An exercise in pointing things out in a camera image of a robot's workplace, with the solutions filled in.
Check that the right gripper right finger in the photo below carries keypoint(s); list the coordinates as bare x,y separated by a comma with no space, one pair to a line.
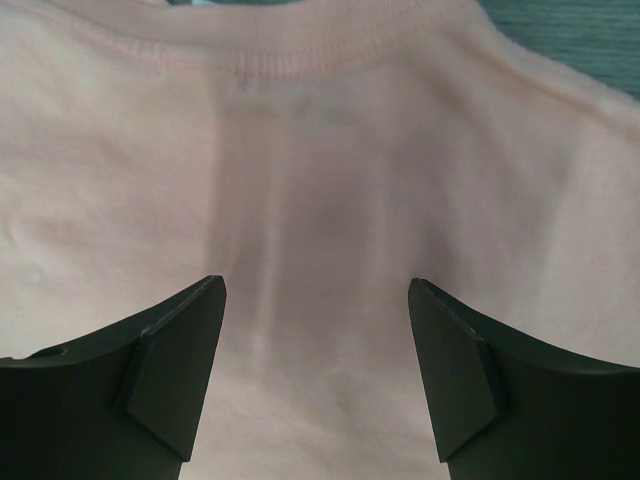
505,405

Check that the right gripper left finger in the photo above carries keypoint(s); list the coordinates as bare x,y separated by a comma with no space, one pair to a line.
123,402

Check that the salmon pink t shirt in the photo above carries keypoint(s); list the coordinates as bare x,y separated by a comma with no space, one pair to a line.
318,156

